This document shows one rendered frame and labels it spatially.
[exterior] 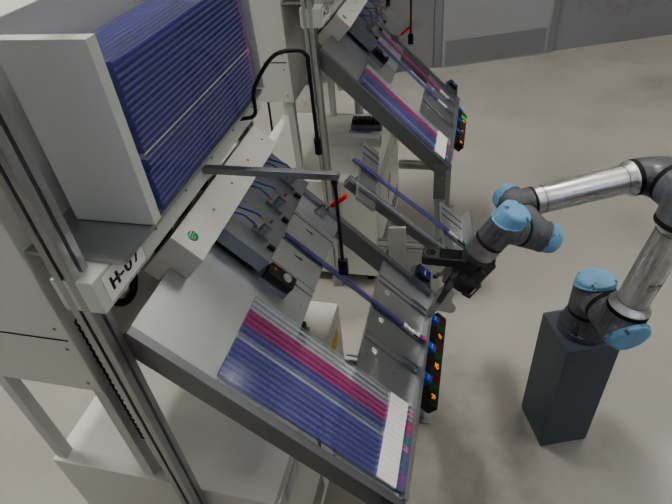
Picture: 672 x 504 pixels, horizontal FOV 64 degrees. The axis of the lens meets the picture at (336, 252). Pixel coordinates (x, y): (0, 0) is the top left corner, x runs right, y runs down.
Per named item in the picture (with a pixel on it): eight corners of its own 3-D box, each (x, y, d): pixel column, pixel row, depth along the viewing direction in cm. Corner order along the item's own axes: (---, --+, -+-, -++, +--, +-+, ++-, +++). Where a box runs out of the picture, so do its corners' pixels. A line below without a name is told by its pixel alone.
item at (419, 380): (418, 304, 172) (435, 294, 168) (387, 507, 123) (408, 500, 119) (416, 302, 172) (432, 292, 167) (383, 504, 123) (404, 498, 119)
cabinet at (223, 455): (351, 408, 223) (339, 303, 183) (306, 594, 171) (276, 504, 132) (208, 386, 237) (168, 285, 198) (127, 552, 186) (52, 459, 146)
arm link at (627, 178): (670, 137, 139) (490, 178, 137) (699, 157, 131) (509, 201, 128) (659, 174, 147) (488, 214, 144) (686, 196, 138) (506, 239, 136)
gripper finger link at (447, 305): (447, 328, 134) (465, 296, 133) (427, 318, 134) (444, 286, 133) (444, 325, 137) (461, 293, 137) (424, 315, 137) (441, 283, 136)
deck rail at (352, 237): (419, 299, 173) (433, 291, 170) (418, 304, 172) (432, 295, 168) (243, 159, 153) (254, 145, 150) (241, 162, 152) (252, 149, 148)
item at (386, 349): (421, 298, 170) (429, 294, 168) (390, 502, 121) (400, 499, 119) (378, 263, 165) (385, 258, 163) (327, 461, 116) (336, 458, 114)
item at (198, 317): (329, 232, 161) (339, 223, 158) (255, 423, 112) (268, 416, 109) (241, 162, 152) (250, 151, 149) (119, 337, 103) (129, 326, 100)
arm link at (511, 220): (540, 226, 118) (510, 218, 115) (510, 257, 126) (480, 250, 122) (528, 201, 123) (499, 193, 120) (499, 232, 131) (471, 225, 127)
